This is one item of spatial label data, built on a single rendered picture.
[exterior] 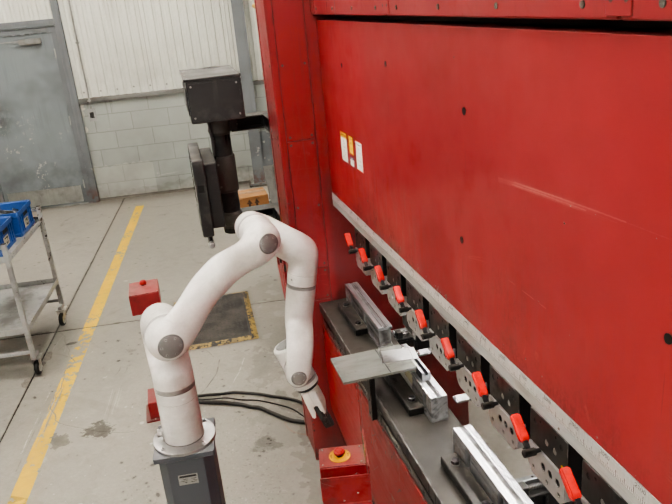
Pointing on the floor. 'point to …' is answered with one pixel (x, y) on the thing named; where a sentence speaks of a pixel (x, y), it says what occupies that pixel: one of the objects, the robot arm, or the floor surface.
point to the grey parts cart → (27, 296)
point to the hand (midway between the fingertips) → (327, 420)
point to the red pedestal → (150, 292)
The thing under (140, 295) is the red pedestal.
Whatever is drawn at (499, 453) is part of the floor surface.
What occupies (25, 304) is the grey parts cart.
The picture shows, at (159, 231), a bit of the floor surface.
